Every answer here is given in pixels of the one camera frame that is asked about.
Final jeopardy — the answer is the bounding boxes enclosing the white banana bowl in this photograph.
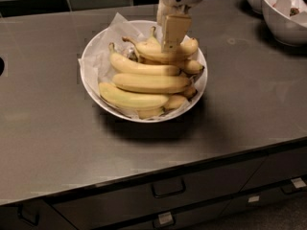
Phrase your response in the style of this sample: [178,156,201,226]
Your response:
[79,19,208,124]

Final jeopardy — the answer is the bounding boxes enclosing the white label on drawer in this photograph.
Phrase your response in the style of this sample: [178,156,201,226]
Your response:
[248,195,260,203]

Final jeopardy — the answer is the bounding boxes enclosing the lower drawer handle with label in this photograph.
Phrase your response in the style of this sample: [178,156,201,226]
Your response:
[153,212,176,229]

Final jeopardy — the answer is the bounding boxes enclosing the drawer handle with label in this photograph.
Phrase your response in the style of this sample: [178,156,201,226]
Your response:
[153,212,176,229]
[281,177,307,195]

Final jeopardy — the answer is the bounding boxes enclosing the white bowl near right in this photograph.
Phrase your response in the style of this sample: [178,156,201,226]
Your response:
[261,0,307,46]

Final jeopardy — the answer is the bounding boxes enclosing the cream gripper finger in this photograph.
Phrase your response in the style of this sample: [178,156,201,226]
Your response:
[156,0,172,26]
[162,14,192,53]

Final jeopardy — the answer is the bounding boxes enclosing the dark centre drawer front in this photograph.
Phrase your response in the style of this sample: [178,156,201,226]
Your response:
[55,158,262,230]

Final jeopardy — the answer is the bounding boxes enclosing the small lower right banana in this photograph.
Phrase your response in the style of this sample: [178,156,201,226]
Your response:
[164,86,198,110]

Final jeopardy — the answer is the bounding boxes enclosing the bottom partly hidden banana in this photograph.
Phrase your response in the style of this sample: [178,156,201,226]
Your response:
[137,107,164,119]

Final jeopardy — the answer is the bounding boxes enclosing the right drawer handle with label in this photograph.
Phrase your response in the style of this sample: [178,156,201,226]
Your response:
[281,177,307,195]

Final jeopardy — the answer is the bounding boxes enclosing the black drawer handle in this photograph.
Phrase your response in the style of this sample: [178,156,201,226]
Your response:
[151,178,186,198]
[17,204,40,227]

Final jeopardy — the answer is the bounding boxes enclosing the yellow banana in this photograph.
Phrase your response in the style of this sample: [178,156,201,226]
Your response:
[137,26,204,75]
[108,43,181,76]
[99,82,169,110]
[122,36,199,63]
[112,73,191,94]

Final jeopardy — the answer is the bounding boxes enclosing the black drawer handle left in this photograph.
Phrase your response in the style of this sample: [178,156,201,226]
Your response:
[17,204,40,227]

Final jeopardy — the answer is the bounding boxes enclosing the black drawer handle centre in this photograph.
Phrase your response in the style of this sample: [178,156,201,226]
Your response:
[151,178,186,198]

